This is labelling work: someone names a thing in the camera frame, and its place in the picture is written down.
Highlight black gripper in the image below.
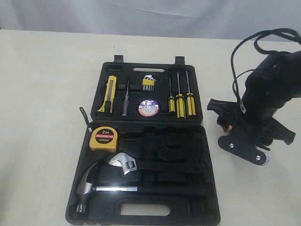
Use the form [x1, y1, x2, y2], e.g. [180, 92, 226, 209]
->
[207, 99, 296, 148]

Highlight black electrical tape roll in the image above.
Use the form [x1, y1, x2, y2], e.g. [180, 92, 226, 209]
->
[138, 99, 159, 117]

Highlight yellow black utility knife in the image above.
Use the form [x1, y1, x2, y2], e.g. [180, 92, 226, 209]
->
[97, 75, 117, 113]

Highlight yellow tape measure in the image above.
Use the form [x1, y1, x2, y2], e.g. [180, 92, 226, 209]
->
[79, 106, 120, 152]

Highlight black orange pliers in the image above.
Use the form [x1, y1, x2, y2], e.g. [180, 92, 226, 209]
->
[216, 115, 236, 133]

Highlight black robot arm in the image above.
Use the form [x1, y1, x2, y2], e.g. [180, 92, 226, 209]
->
[207, 51, 301, 150]

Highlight black plastic tool case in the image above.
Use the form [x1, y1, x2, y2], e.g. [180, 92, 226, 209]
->
[65, 55, 221, 226]

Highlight right yellow black screwdriver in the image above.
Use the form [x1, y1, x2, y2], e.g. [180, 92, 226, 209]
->
[186, 71, 196, 116]

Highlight large yellow black screwdriver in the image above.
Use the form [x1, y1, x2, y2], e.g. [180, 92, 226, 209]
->
[176, 72, 186, 118]

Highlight small yellow black screwdriver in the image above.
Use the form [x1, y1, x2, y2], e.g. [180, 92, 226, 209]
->
[168, 78, 175, 113]

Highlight yellow hex key set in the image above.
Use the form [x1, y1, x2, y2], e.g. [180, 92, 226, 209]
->
[142, 75, 157, 91]

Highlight clear tester screwdriver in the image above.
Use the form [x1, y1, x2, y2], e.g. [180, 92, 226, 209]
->
[121, 79, 129, 117]

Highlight silver adjustable wrench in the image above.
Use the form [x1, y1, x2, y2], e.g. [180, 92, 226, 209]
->
[108, 152, 207, 178]

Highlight steel claw hammer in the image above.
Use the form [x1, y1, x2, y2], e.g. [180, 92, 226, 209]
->
[76, 162, 209, 213]

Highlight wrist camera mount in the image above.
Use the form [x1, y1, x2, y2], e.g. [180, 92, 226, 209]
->
[218, 126, 270, 166]

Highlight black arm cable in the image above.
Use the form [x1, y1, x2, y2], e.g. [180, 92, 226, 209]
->
[230, 28, 301, 106]

